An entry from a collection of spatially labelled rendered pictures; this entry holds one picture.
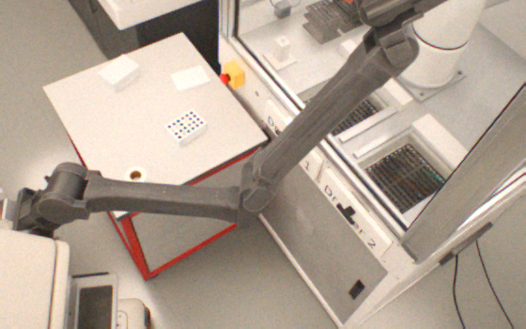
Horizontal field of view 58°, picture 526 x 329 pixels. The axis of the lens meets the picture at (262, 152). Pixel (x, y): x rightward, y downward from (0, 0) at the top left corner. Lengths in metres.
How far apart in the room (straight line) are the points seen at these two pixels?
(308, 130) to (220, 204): 0.26
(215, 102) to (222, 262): 0.83
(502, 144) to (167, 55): 1.35
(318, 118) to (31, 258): 0.54
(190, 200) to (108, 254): 1.43
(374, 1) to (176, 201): 0.53
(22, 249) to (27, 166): 1.80
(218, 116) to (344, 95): 1.03
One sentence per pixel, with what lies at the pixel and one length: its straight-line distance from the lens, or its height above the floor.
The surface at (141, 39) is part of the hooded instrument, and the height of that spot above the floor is 0.70.
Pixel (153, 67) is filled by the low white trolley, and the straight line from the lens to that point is 1.92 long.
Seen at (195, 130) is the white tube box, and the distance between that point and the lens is 1.67.
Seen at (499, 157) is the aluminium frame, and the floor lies 1.45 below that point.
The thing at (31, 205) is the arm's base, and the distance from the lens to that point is 1.10.
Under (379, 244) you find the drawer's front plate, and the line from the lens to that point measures 1.43.
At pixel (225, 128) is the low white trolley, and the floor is 0.76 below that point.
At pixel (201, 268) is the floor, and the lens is 2.28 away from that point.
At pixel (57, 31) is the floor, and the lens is 3.29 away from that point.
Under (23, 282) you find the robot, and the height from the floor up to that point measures 1.36.
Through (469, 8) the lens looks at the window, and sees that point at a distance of 0.92.
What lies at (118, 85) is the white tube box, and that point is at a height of 0.79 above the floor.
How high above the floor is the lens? 2.15
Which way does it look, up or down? 57 degrees down
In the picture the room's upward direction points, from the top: 8 degrees clockwise
